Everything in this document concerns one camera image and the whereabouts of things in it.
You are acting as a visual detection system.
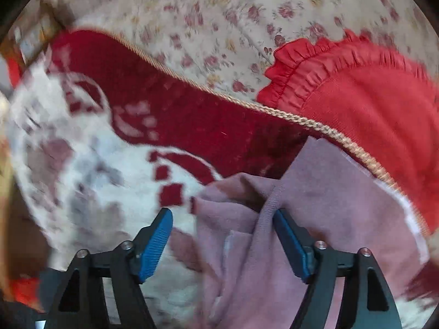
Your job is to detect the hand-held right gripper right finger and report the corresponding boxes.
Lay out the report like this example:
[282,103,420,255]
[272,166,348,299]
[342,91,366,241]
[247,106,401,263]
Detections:
[272,208,403,329]

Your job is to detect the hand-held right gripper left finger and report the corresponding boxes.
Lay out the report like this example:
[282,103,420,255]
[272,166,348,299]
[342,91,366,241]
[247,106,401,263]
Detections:
[44,208,174,329]

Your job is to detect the mauve small shirt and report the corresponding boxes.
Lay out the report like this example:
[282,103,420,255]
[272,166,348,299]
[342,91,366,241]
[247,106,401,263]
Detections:
[190,136,433,329]

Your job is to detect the red and white patterned blanket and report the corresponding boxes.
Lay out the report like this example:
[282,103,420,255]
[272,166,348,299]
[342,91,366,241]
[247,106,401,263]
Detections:
[7,29,430,329]

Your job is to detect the orange cloth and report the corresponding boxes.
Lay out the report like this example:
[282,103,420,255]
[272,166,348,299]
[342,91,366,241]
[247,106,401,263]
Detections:
[7,276,44,312]

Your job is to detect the red ruffled garment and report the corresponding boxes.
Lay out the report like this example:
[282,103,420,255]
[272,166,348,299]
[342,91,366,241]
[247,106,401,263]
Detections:
[257,30,439,234]

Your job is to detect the floral bed sheet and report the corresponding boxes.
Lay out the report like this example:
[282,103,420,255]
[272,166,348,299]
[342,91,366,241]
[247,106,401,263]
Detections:
[34,0,439,111]

